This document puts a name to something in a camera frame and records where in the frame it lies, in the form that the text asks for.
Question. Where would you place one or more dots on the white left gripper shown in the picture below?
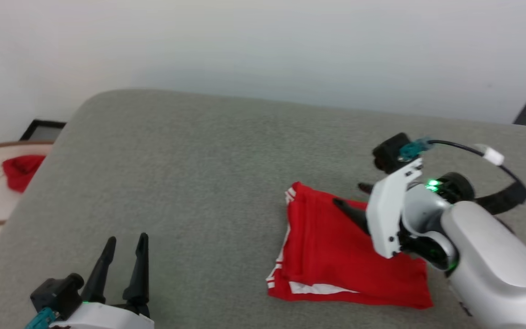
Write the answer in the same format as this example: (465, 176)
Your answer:
(103, 317)

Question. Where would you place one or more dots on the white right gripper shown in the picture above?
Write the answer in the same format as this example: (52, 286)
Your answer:
(386, 214)

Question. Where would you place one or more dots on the red and white basketball jersey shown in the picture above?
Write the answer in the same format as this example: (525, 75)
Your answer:
(327, 256)

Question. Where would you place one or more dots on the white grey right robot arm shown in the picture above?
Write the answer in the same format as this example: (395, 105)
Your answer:
(486, 256)

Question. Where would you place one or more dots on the red cloth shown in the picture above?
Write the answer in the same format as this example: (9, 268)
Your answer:
(21, 171)

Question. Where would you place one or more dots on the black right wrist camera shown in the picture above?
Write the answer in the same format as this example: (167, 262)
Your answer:
(386, 153)

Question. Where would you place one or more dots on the black rectangular frame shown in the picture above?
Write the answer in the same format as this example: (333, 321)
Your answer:
(48, 123)

